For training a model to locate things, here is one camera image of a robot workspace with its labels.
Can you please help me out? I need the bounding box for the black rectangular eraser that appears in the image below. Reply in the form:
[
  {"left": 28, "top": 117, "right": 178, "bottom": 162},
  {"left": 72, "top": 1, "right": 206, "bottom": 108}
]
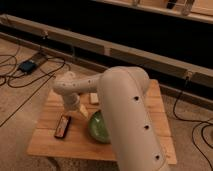
[{"left": 54, "top": 115, "right": 71, "bottom": 139}]

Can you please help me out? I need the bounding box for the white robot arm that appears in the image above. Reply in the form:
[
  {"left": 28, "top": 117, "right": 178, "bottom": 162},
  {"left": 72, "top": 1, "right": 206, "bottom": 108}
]
[{"left": 53, "top": 66, "right": 170, "bottom": 171}]

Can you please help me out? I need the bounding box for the pale wooden block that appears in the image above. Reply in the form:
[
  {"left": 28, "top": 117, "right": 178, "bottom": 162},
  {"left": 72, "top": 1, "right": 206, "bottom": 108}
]
[{"left": 89, "top": 93, "right": 99, "bottom": 105}]

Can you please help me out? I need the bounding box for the green bowl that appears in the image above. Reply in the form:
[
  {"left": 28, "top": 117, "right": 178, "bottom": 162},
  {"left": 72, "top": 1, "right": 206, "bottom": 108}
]
[{"left": 88, "top": 110, "right": 110, "bottom": 144}]

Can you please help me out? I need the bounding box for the wooden table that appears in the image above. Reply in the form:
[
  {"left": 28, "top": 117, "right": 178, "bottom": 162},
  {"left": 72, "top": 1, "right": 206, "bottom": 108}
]
[{"left": 27, "top": 79, "right": 177, "bottom": 165}]

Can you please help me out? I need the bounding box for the dark power adapter box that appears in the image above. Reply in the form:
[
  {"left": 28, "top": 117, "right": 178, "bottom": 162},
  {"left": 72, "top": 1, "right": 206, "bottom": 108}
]
[{"left": 18, "top": 60, "right": 36, "bottom": 74}]

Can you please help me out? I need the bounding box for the black cable left floor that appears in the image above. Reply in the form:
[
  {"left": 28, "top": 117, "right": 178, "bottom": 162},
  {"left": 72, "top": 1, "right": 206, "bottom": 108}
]
[{"left": 0, "top": 46, "right": 68, "bottom": 128}]

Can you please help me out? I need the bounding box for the black cable floor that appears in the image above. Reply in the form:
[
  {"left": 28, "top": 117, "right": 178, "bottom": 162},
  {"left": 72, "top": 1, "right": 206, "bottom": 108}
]
[
  {"left": 0, "top": 46, "right": 68, "bottom": 128},
  {"left": 171, "top": 75, "right": 213, "bottom": 163}
]

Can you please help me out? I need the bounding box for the black cable right floor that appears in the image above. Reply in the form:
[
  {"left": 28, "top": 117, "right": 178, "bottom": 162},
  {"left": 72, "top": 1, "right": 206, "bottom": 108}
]
[{"left": 171, "top": 75, "right": 213, "bottom": 163}]

